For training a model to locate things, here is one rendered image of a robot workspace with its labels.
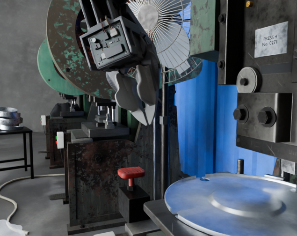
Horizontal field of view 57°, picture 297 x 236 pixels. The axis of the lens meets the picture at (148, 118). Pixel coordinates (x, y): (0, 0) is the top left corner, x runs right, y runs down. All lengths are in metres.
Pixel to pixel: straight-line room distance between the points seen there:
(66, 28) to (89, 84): 0.35
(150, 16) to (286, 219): 0.97
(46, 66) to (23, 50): 3.64
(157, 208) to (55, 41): 1.37
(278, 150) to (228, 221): 0.16
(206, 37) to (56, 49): 1.22
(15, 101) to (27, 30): 1.64
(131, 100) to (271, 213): 0.28
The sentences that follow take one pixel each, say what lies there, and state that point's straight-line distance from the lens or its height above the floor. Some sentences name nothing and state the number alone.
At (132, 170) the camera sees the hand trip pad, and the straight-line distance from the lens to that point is 0.76.
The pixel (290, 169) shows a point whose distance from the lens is 0.59.
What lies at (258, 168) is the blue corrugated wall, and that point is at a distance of 2.32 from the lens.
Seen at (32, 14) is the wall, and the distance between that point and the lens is 7.18.
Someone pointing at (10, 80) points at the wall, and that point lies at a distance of 6.99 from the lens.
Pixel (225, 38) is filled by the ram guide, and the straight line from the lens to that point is 0.58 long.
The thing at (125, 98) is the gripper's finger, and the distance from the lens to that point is 0.42.
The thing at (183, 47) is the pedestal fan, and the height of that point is 1.17.
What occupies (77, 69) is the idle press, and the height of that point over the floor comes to 1.10.
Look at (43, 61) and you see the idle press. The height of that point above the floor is 1.32.
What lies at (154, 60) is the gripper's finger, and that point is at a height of 1.02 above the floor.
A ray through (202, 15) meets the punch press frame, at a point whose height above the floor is 1.14.
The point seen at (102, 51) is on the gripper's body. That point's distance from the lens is 0.40.
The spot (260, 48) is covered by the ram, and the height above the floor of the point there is 1.05.
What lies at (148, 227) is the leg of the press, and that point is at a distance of 0.73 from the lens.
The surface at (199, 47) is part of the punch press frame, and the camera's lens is 0.63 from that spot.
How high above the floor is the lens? 0.98
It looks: 6 degrees down
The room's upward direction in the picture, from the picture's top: straight up
